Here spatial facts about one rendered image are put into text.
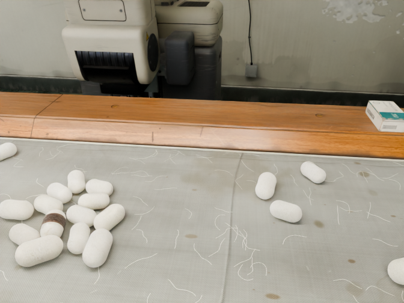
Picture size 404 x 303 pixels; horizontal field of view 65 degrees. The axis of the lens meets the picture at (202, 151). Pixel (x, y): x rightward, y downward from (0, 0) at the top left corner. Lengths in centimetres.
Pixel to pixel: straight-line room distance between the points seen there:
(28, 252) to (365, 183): 36
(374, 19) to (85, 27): 186
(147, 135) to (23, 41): 247
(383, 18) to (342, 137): 198
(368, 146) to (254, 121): 15
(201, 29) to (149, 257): 92
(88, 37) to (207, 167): 60
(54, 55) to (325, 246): 260
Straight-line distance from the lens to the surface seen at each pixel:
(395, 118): 49
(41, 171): 45
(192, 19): 113
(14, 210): 37
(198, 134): 45
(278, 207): 33
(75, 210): 34
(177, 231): 32
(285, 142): 45
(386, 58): 249
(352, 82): 248
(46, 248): 31
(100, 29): 91
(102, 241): 30
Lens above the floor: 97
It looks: 33 degrees down
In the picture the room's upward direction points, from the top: straight up
